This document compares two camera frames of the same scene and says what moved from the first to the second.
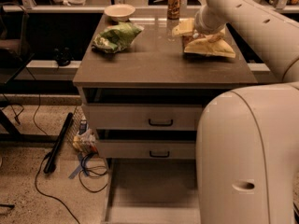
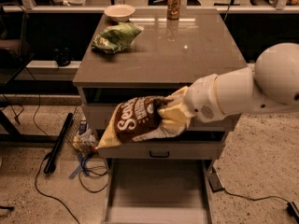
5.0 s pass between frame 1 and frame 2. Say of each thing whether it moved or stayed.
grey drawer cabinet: stayed
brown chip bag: moved
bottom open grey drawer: stayed
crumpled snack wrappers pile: stayed
